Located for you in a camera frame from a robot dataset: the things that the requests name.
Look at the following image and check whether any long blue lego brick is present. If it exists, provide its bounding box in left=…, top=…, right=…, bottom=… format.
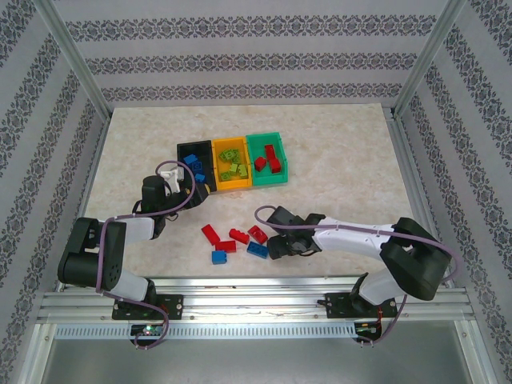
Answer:
left=246, top=241, right=270, bottom=258

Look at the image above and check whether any yellow plastic bin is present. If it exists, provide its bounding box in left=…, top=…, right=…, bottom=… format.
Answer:
left=211, top=137, right=254, bottom=193

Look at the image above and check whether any long red lego brick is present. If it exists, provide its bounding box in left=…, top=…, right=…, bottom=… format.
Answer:
left=201, top=224, right=221, bottom=245

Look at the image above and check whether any black plastic bin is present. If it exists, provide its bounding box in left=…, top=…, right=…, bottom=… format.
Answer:
left=176, top=139, right=219, bottom=196

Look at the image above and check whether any green plastic bin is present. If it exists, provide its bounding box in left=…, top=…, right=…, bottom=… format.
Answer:
left=245, top=130, right=290, bottom=188

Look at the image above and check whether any grey metal panel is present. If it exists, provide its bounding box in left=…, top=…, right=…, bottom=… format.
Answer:
left=39, top=338, right=481, bottom=384

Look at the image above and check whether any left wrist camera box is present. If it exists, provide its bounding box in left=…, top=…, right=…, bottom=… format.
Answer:
left=158, top=166, right=187, bottom=194

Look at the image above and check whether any aluminium mounting rail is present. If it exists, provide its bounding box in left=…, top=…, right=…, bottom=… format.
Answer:
left=38, top=275, right=475, bottom=325

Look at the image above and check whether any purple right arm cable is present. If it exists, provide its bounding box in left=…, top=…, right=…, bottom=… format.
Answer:
left=254, top=205, right=462, bottom=350

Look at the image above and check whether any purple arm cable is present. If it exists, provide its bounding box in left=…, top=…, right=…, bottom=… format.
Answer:
left=254, top=205, right=462, bottom=350
left=97, top=161, right=197, bottom=351

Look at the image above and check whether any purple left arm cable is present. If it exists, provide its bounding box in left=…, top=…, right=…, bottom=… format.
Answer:
left=97, top=161, right=197, bottom=351

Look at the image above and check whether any aluminium side rail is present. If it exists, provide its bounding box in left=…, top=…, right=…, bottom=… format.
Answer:
left=390, top=115, right=457, bottom=289
left=55, top=115, right=113, bottom=293

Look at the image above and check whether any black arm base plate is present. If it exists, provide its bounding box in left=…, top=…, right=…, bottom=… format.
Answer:
left=113, top=294, right=184, bottom=321
left=316, top=291, right=400, bottom=320

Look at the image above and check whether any slotted grey cable duct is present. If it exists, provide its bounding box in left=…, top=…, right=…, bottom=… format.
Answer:
left=54, top=322, right=358, bottom=340

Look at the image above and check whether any aluminium frame post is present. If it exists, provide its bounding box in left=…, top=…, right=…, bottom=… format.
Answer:
left=34, top=0, right=113, bottom=121
left=391, top=0, right=469, bottom=119

